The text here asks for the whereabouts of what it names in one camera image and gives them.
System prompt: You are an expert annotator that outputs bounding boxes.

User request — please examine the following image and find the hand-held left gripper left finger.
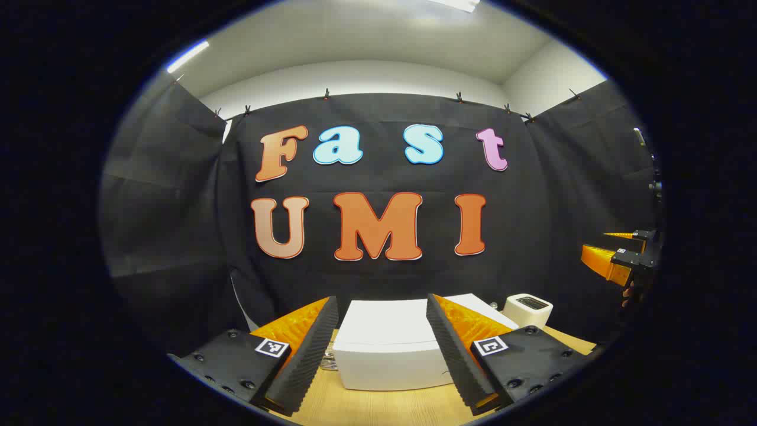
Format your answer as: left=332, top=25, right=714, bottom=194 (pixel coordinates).
left=169, top=296, right=339, bottom=416

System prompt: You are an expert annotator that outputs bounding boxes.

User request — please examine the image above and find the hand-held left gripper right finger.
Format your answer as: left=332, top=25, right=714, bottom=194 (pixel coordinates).
left=427, top=294, right=592, bottom=416

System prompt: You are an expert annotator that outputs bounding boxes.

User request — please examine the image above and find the white microwave oven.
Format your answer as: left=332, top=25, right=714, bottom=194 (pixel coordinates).
left=333, top=293, right=520, bottom=392

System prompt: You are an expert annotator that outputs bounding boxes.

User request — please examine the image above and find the white toaster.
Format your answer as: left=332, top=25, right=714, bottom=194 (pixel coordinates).
left=503, top=293, right=554, bottom=330

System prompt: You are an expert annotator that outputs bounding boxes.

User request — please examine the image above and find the row of black clips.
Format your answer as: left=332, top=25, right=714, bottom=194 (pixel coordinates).
left=174, top=74, right=583, bottom=122

